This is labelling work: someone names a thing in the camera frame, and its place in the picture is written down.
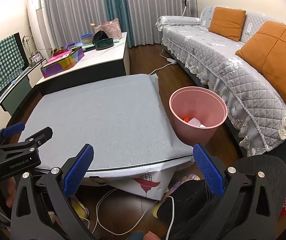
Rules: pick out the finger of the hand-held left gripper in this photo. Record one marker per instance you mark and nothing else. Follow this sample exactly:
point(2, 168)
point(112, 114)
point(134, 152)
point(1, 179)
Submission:
point(14, 128)
point(39, 136)

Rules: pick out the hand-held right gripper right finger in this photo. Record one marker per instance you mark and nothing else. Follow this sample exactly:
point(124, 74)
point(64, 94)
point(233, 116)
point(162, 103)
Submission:
point(208, 172)

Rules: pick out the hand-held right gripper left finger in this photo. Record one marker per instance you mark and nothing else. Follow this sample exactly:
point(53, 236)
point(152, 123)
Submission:
point(79, 170)

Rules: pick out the pink plastic bin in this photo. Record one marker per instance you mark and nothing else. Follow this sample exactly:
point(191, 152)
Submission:
point(193, 138)

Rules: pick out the cream paper bag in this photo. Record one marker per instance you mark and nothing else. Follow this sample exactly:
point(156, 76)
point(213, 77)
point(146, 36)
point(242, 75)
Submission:
point(203, 125)

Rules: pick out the white foam net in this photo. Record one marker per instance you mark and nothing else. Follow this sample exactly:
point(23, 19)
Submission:
point(194, 122)

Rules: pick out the large red plastic bag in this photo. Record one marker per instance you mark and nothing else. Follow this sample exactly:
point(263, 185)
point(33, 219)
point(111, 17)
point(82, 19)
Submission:
point(186, 118)

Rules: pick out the person's left hand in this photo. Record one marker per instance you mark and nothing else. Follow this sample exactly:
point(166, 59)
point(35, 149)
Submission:
point(11, 192)

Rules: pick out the person's leg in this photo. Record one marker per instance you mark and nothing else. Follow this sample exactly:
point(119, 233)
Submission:
point(190, 200)

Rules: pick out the television cabinet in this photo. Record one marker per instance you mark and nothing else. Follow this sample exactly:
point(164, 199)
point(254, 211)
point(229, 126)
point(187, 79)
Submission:
point(17, 92)

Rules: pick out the yellow slipper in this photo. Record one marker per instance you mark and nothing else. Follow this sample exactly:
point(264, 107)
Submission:
point(156, 210)
point(80, 210)

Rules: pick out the white printed storage box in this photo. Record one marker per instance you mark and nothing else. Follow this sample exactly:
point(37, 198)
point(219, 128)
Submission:
point(143, 182)

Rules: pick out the green checkered cloth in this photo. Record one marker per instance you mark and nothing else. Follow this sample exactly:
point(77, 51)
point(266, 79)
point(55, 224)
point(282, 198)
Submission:
point(0, 65)

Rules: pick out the colourful cardboard box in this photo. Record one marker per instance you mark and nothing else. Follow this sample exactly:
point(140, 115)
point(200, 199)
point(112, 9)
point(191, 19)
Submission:
point(60, 66)

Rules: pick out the black television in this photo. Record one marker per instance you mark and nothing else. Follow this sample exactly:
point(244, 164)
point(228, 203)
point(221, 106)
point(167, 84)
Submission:
point(21, 47)

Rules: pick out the lucky bamboo plant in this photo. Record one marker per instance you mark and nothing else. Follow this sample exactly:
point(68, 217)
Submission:
point(27, 46)

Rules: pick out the red teapot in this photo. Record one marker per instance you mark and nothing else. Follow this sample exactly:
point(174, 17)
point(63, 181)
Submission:
point(59, 52)

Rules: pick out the blue plastic plate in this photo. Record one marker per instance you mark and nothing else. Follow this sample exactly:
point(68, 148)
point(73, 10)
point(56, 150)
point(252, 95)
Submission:
point(79, 44)

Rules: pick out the light green tray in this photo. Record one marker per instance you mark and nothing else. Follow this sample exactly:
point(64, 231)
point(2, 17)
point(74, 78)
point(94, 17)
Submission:
point(87, 47)

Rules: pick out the white coffee table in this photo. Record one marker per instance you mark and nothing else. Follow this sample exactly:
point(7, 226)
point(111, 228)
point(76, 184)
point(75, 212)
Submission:
point(102, 52)

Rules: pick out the white standing air conditioner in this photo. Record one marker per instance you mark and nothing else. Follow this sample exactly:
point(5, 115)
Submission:
point(37, 25)

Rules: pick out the stack of plastic bowls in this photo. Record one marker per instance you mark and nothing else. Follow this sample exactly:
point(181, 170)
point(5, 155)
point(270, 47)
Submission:
point(86, 39)

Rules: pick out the dark green bowl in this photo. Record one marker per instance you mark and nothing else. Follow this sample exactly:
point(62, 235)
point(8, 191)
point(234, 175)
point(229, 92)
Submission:
point(104, 44)

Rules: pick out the black bowl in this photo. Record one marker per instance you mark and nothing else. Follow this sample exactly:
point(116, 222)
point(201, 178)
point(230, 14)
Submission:
point(99, 36)

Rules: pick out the white power strip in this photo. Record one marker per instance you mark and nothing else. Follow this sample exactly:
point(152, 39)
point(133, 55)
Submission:
point(171, 60)

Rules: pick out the grey quilted sofa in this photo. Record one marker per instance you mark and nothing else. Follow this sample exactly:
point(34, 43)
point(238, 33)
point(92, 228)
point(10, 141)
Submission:
point(208, 52)

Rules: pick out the yellow spoon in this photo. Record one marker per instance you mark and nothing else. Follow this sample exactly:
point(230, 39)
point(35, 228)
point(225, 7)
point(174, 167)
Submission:
point(93, 25)

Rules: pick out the pink basket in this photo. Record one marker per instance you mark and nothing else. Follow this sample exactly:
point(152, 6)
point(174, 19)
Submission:
point(110, 30)

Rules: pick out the grey curtain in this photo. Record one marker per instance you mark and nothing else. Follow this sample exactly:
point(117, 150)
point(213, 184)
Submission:
point(72, 10)
point(158, 10)

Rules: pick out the orange square cushion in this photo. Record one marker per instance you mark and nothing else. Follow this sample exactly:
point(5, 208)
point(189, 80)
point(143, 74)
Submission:
point(226, 23)
point(275, 57)

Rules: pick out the teal curtain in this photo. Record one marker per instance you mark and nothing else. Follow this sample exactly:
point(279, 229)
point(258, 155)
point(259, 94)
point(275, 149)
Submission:
point(115, 5)

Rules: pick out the photo frame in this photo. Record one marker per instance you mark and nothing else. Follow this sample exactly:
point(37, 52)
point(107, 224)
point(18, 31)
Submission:
point(35, 57)

